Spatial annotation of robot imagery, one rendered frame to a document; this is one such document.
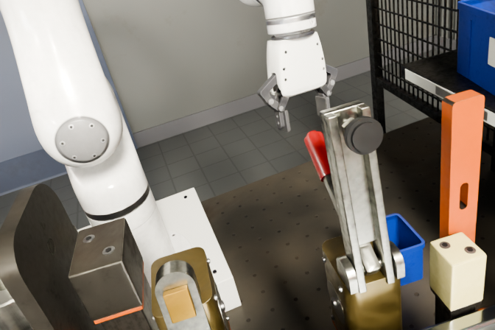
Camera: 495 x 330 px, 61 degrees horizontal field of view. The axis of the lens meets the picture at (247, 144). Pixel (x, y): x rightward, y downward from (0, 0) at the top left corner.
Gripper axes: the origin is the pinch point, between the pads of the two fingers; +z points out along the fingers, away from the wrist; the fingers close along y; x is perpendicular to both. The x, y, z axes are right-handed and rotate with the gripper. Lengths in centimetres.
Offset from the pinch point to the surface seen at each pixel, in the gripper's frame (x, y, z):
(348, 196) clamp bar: 36.7, 22.2, -5.4
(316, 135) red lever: 26.9, 17.5, -7.4
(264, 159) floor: -159, -76, 75
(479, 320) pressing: 42.6, 13.5, 8.8
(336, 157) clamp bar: 36.5, 22.8, -9.1
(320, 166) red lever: 28.9, 18.9, -4.9
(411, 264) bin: 14.8, -9.0, 28.8
